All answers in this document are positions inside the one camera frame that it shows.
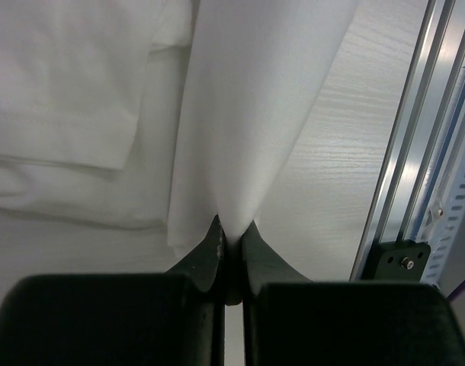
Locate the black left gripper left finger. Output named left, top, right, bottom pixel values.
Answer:
left=0, top=219, right=225, bottom=365

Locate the slotted grey cable duct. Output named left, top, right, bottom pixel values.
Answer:
left=421, top=104, right=465, bottom=285

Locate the aluminium mounting rail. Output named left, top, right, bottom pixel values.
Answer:
left=350, top=1, right=465, bottom=281

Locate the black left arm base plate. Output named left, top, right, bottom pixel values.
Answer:
left=373, top=240, right=431, bottom=282

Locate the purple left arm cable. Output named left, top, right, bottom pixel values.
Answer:
left=445, top=271, right=465, bottom=302

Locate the white t shirt robot print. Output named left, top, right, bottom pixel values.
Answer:
left=0, top=0, right=359, bottom=260

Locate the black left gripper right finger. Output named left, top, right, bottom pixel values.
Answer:
left=241, top=224, right=465, bottom=365

